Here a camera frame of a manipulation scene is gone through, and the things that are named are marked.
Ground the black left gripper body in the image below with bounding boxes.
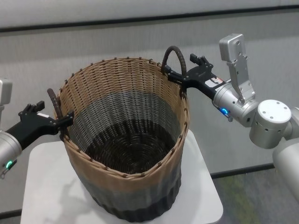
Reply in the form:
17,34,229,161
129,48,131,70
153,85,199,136
4,111,59,152

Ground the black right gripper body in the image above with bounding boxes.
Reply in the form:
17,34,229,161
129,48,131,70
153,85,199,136
183,64,227,101

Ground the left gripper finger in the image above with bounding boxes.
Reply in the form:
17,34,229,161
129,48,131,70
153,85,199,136
48,111,75,129
18,100,46,116

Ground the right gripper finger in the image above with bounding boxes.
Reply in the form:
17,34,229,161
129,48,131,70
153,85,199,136
164,65,185,83
190,53,212,69

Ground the tan and grey woven basket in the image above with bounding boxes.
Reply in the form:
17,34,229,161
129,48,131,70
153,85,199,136
46,45,189,222

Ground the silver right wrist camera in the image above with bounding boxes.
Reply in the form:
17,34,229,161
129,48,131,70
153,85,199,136
219,34,256,105

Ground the black wall trim strip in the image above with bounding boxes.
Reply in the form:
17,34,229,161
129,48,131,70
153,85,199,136
0,8,299,33

